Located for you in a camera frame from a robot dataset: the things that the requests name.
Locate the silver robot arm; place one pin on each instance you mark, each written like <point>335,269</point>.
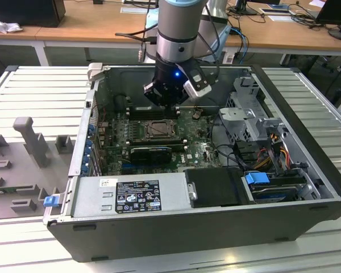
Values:
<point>176,28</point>

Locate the CPU socket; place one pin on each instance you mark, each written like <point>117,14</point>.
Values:
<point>147,136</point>

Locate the coin cell battery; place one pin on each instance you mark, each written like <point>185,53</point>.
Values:
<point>196,114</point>

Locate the black cylindrical component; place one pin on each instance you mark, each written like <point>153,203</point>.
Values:
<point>120,102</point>

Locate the green motherboard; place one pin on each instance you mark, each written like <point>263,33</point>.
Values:
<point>193,148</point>

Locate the black graphics card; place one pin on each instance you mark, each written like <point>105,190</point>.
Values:
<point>150,155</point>

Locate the white adapter with code label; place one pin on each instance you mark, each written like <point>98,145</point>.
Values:
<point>229,58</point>

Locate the grey case release latch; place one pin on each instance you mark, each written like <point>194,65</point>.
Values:
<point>94,71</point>

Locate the blue card retainer clip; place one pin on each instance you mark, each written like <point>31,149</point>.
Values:
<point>86,166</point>
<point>88,149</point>
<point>91,130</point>

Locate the grey metal drive cage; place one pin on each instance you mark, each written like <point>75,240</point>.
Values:
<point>244,125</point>

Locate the long wooden desk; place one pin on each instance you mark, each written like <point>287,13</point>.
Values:
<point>102,25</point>

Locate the silver metal latch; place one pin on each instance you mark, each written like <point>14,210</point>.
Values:
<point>192,193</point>

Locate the black monitor with flat stand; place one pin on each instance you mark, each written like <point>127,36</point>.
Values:
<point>244,12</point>

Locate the black plastic shroud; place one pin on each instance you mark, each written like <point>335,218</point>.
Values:
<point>216,187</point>

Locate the blue disk carrier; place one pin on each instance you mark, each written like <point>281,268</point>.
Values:
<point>255,179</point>

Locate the grey power supply unit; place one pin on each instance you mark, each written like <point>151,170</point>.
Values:
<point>96,204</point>

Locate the black open PC case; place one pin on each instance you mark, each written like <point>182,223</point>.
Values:
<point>159,239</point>

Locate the dark hard disk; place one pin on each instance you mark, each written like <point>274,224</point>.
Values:
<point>275,194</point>

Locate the short wooden desk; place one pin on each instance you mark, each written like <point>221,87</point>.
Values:
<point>17,35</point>

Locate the black computer box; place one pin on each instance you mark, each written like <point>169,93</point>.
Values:
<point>25,12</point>

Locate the blue case latch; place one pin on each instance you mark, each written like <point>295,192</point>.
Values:
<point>51,201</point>

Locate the grey parts rack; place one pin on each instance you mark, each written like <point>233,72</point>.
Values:
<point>17,159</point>

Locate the crumpled white paper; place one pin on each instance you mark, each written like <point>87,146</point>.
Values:
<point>5,26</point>

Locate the metal disk bay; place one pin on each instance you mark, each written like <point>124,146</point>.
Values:
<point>309,190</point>

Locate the black monitor with round base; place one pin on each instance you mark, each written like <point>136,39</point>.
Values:
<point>332,11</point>

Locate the green RAM stick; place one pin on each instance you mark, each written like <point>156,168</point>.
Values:
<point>3,190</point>

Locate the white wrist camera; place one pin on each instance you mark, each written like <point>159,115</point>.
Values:
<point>199,88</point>

